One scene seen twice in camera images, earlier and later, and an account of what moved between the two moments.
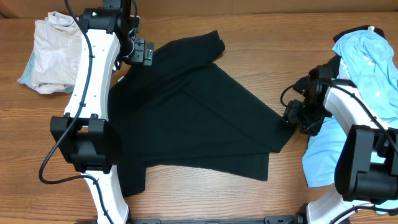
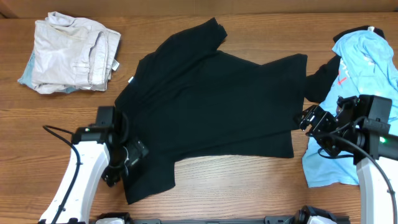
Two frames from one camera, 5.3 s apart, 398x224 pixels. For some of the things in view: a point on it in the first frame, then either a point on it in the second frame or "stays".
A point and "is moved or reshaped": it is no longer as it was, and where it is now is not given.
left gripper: (138, 58) → (134, 154)
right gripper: (292, 116) → (315, 121)
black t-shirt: (181, 107) is moved or reshaped
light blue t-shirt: (367, 58) stays
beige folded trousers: (58, 44) stays
